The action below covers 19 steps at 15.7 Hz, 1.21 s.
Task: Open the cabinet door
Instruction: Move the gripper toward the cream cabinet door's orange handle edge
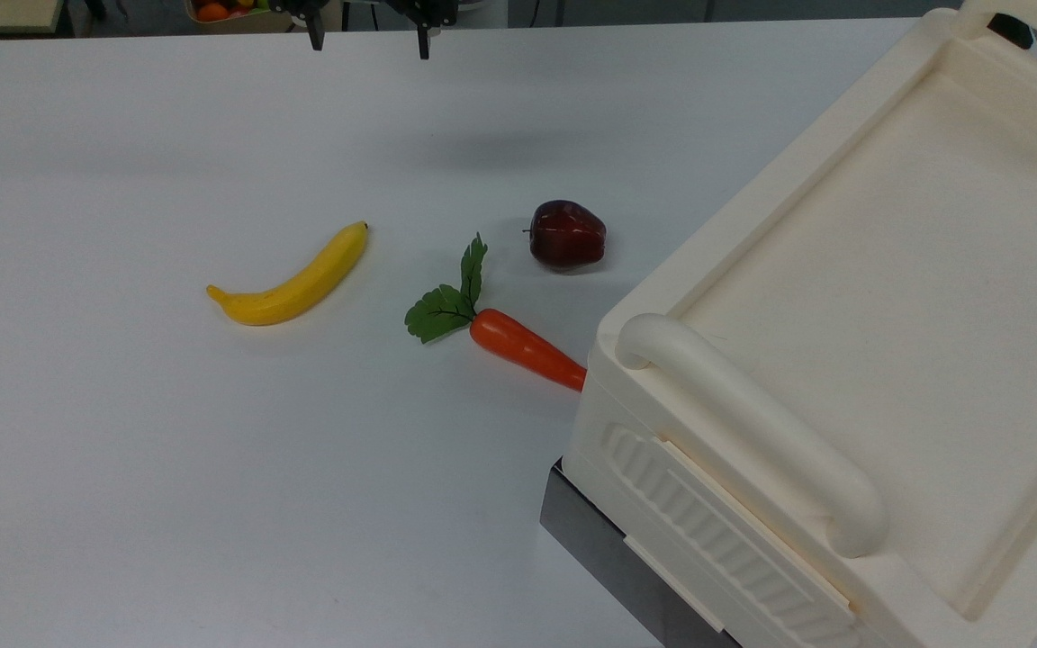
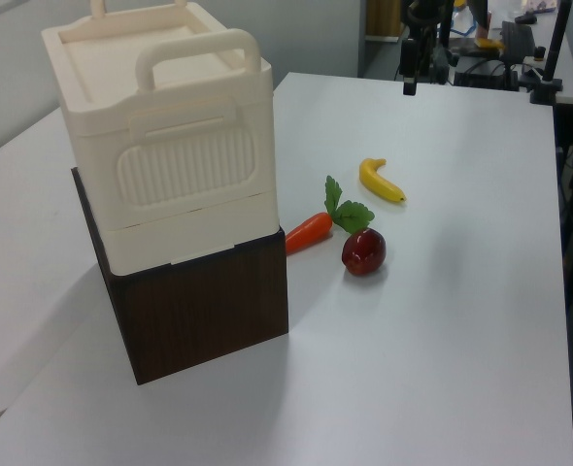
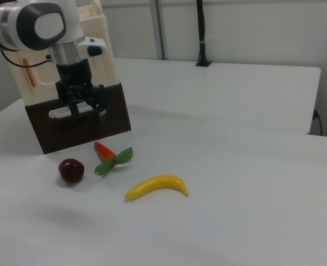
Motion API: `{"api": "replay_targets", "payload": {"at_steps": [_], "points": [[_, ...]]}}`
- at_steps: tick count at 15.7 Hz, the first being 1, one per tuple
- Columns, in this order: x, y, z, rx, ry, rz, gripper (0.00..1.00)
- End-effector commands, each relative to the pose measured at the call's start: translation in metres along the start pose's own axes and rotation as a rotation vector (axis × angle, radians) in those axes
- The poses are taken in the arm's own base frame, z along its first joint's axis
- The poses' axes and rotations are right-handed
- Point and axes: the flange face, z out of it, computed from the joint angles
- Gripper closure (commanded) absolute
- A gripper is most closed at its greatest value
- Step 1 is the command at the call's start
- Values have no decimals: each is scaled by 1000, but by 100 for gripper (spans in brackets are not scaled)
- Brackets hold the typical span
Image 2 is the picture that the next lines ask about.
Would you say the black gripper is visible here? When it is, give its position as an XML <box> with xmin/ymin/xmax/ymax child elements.
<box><xmin>398</xmin><ymin>37</ymin><xmax>420</xmax><ymax>96</ymax></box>

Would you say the cream plastic storage cabinet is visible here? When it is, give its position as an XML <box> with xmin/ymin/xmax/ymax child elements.
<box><xmin>41</xmin><ymin>0</ymin><xmax>281</xmax><ymax>277</ymax></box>

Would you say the light wooden panel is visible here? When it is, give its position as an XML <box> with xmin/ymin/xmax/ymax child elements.
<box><xmin>363</xmin><ymin>0</ymin><xmax>405</xmax><ymax>44</ymax></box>

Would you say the black electronics box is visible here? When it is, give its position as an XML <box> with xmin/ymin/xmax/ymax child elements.
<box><xmin>453</xmin><ymin>52</ymin><xmax>520</xmax><ymax>91</ymax></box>

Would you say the yellow toy banana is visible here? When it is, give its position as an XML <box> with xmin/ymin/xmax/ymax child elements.
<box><xmin>358</xmin><ymin>157</ymin><xmax>408</xmax><ymax>205</ymax></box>

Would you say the black keyboard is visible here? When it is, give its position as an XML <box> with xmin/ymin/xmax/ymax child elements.
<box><xmin>498</xmin><ymin>20</ymin><xmax>536</xmax><ymax>63</ymax></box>

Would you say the black pole with clamp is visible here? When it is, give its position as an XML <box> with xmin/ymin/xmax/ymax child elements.
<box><xmin>528</xmin><ymin>0</ymin><xmax>573</xmax><ymax>106</ymax></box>

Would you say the red toy apple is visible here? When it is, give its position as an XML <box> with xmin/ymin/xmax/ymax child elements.
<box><xmin>341</xmin><ymin>227</ymin><xmax>388</xmax><ymax>277</ymax></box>

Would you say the orange toy carrot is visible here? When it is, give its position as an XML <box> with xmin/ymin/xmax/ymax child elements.
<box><xmin>285</xmin><ymin>175</ymin><xmax>376</xmax><ymax>256</ymax></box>

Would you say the dark wood grain box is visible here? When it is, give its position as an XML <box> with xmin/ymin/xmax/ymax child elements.
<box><xmin>70</xmin><ymin>166</ymin><xmax>290</xmax><ymax>386</ymax></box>

